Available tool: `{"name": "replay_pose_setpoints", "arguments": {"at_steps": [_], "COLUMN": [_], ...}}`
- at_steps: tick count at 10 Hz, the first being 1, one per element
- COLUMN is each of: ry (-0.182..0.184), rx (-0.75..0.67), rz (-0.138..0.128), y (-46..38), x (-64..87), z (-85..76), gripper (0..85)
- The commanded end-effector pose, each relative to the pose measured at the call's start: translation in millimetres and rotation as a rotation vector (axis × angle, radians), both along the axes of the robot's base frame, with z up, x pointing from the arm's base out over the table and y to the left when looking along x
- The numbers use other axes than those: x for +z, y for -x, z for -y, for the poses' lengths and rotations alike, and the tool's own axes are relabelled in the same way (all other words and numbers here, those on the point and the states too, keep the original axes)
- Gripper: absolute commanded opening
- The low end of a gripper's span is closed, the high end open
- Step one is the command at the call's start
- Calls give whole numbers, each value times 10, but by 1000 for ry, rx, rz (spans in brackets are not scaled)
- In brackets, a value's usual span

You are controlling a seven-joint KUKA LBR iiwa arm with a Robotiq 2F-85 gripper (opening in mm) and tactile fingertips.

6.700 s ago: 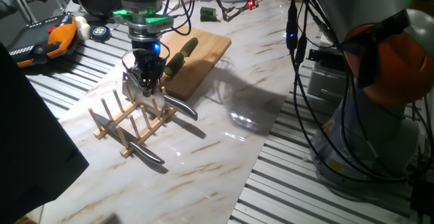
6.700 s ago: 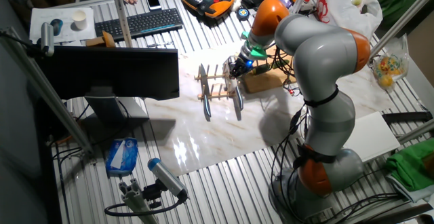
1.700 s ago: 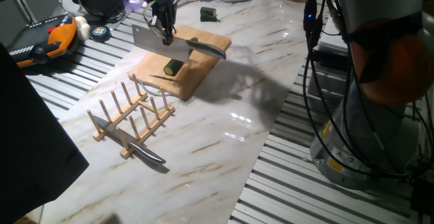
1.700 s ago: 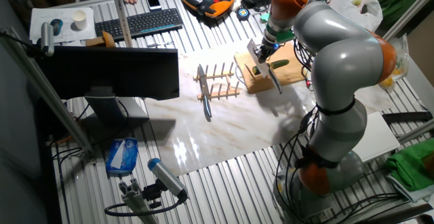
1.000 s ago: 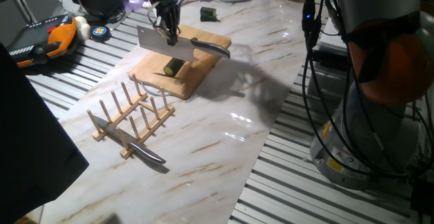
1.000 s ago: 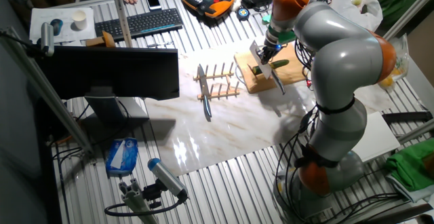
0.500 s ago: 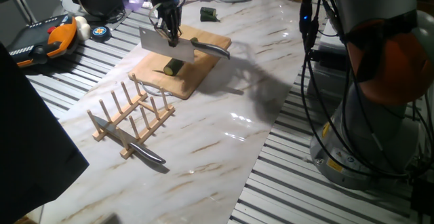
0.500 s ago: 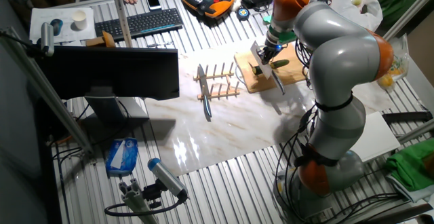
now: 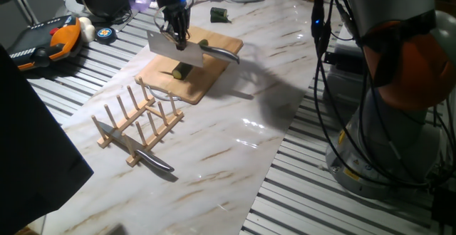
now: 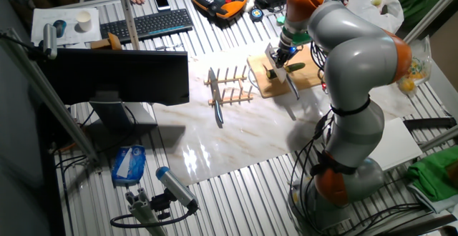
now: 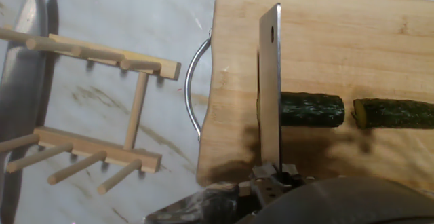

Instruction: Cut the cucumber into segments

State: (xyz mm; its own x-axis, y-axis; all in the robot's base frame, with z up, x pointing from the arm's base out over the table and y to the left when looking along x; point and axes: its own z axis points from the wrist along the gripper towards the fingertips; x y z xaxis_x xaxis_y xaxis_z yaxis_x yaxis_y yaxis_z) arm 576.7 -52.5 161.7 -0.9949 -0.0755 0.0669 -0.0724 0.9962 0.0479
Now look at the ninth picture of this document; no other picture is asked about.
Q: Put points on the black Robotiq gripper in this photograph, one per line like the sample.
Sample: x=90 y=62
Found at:
x=174 y=5

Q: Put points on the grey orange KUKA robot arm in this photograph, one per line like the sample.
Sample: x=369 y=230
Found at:
x=402 y=139

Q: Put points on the long cucumber piece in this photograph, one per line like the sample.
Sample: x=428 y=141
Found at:
x=203 y=42

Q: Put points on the short cucumber piece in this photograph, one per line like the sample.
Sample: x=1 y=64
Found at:
x=181 y=72

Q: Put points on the dark green cucumber end chunk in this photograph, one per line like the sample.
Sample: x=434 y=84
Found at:
x=218 y=14

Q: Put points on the purple plastic bag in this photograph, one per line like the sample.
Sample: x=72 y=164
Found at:
x=140 y=0

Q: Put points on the round black blue disc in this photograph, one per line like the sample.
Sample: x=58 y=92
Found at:
x=105 y=35

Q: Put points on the white rounded object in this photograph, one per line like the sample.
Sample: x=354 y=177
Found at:
x=87 y=28

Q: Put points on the wooden peg knife rack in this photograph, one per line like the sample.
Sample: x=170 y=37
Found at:
x=156 y=137

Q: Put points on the pointed steel kitchen knife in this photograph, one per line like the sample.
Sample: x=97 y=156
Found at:
x=142 y=151

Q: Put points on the black orange teach pendant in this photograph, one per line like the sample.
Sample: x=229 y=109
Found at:
x=42 y=44

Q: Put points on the black computer monitor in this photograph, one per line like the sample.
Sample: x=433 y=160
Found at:
x=28 y=149

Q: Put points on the aluminium frame post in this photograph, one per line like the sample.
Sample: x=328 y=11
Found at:
x=21 y=1

